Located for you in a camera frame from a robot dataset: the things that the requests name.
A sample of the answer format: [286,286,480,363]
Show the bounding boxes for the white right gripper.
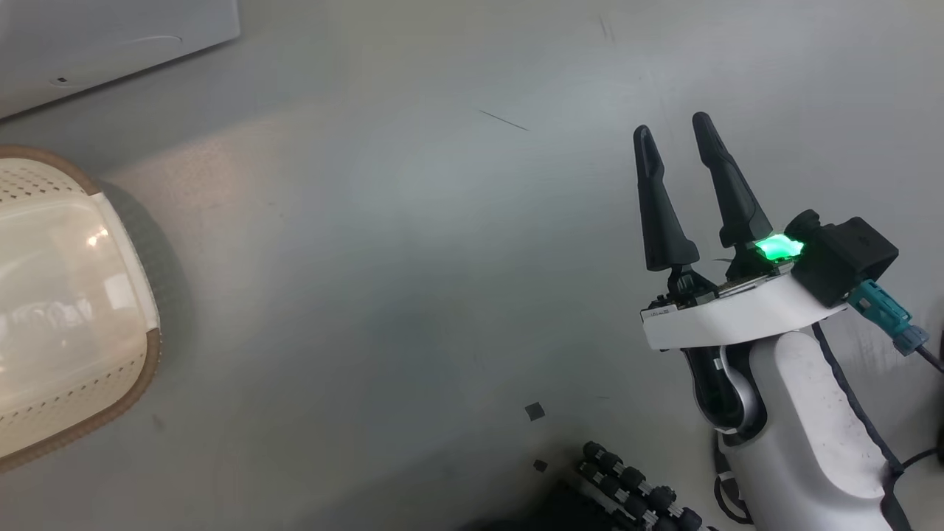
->
[633,112,849,351]

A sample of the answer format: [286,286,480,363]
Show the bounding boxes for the white front-load washing machine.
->
[0,0,242,120]

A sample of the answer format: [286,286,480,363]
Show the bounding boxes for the oval drain filter cover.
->
[48,35,185,89]

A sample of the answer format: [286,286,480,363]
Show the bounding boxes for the cream perforated laundry basket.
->
[0,145,163,473]

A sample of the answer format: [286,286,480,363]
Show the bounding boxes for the right cable with teal plug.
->
[811,280,944,531]

